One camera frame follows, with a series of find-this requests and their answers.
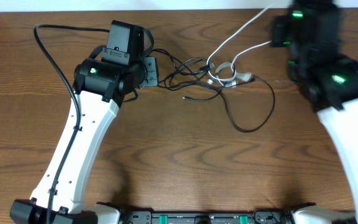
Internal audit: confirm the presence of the thin black USB cable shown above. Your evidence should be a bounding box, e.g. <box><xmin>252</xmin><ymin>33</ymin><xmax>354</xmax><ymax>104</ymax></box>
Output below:
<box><xmin>181</xmin><ymin>73</ymin><xmax>276</xmax><ymax>134</ymax></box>

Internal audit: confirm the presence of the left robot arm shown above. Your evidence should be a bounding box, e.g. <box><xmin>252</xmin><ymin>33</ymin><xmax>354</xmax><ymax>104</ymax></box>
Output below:
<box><xmin>10</xmin><ymin>21</ymin><xmax>158</xmax><ymax>223</ymax></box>

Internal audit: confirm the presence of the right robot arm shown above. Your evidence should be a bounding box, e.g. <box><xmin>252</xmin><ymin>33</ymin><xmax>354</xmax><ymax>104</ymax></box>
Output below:
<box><xmin>271</xmin><ymin>1</ymin><xmax>358</xmax><ymax>223</ymax></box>

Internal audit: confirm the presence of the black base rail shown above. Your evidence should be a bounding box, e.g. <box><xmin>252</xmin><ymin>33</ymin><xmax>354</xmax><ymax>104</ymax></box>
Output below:
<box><xmin>118</xmin><ymin>209</ymin><xmax>293</xmax><ymax>224</ymax></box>

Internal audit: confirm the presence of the white cable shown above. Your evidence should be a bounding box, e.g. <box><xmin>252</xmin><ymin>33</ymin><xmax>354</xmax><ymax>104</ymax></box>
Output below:
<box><xmin>206</xmin><ymin>2</ymin><xmax>276</xmax><ymax>88</ymax></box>

